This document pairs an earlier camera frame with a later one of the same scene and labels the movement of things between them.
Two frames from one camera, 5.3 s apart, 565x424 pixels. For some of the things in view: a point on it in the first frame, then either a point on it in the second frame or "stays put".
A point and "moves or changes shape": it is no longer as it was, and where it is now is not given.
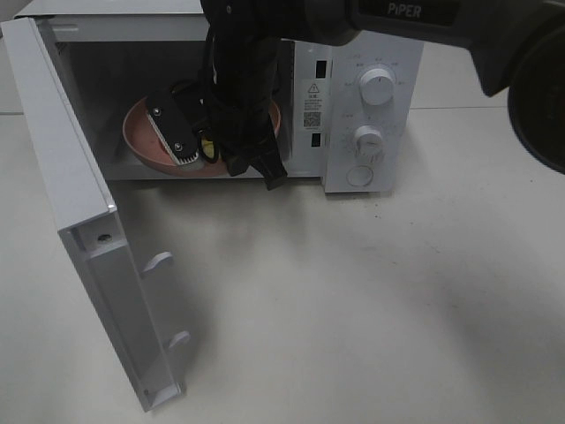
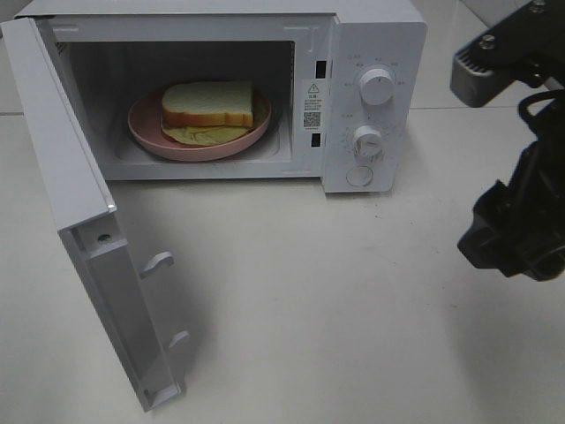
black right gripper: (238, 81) to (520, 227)
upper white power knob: (377, 87) stays put
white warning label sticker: (312, 105) stays put
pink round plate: (146, 147) moves or changes shape
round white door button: (359, 176) stays put
